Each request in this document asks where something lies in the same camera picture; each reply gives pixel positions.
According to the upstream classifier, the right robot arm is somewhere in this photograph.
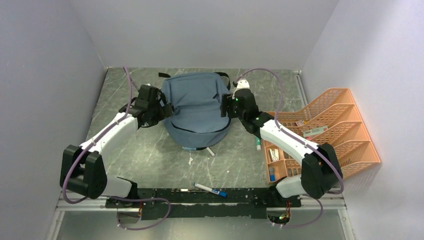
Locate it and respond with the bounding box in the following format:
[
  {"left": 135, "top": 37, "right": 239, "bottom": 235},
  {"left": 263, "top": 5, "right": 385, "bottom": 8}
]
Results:
[{"left": 220, "top": 88, "right": 344, "bottom": 207}]

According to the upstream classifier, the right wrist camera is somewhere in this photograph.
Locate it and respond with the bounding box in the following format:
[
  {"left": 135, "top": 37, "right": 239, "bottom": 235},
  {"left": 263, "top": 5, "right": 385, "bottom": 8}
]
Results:
[{"left": 232, "top": 78, "right": 250, "bottom": 99}]

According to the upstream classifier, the orange plastic file rack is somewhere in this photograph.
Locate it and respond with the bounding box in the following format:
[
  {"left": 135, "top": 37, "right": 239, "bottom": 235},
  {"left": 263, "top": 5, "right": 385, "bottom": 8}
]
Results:
[{"left": 276, "top": 88, "right": 381, "bottom": 179}]

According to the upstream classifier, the white glue stick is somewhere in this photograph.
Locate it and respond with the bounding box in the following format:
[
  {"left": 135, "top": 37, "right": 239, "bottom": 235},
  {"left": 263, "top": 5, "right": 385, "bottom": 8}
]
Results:
[{"left": 255, "top": 137, "right": 262, "bottom": 151}]

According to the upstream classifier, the white marker pen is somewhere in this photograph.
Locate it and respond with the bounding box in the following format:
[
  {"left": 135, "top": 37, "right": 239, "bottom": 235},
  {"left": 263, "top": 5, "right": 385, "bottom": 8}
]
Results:
[{"left": 206, "top": 147, "right": 216, "bottom": 157}]

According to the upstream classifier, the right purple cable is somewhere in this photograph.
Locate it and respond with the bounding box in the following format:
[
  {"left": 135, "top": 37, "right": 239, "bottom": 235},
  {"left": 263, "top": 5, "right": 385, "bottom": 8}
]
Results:
[{"left": 233, "top": 68, "right": 345, "bottom": 229}]

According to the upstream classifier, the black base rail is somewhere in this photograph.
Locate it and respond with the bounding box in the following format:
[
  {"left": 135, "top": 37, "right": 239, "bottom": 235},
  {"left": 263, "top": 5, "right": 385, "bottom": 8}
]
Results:
[{"left": 105, "top": 187, "right": 302, "bottom": 220}]

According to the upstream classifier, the aluminium frame rail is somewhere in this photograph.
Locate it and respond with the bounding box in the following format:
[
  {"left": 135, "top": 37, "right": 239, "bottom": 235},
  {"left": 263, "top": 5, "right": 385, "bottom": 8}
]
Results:
[{"left": 56, "top": 187, "right": 347, "bottom": 211}]

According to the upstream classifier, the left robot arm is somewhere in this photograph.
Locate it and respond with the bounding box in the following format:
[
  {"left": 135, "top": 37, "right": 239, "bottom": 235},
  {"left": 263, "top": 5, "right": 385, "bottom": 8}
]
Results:
[{"left": 59, "top": 85, "right": 173, "bottom": 208}]

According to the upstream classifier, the orange desk organizer tray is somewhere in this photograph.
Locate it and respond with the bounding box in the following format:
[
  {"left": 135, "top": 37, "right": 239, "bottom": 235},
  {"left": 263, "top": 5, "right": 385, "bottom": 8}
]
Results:
[{"left": 260, "top": 111, "right": 304, "bottom": 185}]

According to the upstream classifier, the teal box in rack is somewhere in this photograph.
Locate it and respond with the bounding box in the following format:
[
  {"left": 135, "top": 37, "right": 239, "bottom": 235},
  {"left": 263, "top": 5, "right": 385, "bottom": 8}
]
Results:
[{"left": 302, "top": 125, "right": 328, "bottom": 140}]

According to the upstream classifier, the blue capped marker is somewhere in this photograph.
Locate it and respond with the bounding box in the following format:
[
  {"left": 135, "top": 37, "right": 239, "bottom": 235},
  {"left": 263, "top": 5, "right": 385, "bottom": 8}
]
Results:
[{"left": 193, "top": 182, "right": 227, "bottom": 198}]

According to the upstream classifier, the blue student backpack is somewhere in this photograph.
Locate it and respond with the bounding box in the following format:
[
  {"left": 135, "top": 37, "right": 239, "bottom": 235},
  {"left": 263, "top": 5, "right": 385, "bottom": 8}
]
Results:
[{"left": 158, "top": 72, "right": 231, "bottom": 150}]

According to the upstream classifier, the purple cable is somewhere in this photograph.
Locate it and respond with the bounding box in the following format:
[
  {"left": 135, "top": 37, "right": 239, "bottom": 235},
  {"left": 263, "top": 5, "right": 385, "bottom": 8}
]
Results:
[
  {"left": 61, "top": 65, "right": 172, "bottom": 231},
  {"left": 233, "top": 68, "right": 345, "bottom": 229}
]

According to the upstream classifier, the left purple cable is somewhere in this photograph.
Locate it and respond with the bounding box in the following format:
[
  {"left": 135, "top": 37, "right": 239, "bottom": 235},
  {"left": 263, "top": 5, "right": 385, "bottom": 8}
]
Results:
[{"left": 61, "top": 65, "right": 172, "bottom": 231}]

